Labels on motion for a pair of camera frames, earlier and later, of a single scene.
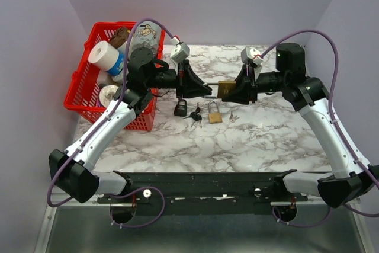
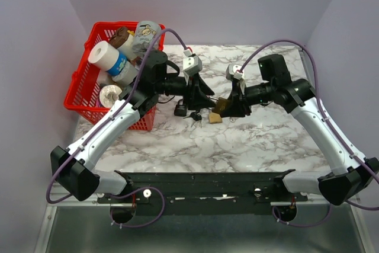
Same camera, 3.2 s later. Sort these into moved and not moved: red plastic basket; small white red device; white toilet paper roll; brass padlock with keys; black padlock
Moved: small white red device
Not moved: white toilet paper roll; black padlock; red plastic basket; brass padlock with keys
